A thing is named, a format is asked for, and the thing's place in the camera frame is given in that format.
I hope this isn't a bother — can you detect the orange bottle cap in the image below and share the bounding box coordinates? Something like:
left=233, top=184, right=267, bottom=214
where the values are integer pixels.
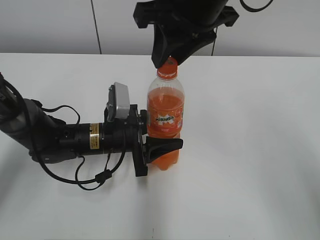
left=156, top=56, right=178, bottom=80

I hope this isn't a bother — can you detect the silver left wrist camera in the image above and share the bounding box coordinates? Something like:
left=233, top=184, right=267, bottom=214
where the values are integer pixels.
left=106, top=82, right=130, bottom=122

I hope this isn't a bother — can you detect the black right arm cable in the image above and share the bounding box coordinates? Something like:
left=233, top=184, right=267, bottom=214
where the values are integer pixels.
left=238, top=0, right=275, bottom=13

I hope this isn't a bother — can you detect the orange Mirinda soda bottle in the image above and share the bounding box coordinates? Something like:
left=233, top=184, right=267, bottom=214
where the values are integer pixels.
left=145, top=71, right=186, bottom=172

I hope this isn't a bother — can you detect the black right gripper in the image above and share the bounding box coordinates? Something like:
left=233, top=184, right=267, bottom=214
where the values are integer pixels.
left=133, top=0, right=239, bottom=68

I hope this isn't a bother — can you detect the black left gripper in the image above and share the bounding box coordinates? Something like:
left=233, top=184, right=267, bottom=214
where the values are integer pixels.
left=100, top=104, right=184, bottom=177

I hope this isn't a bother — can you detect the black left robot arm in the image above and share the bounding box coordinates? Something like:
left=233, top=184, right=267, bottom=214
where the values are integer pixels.
left=0, top=78, right=183, bottom=177

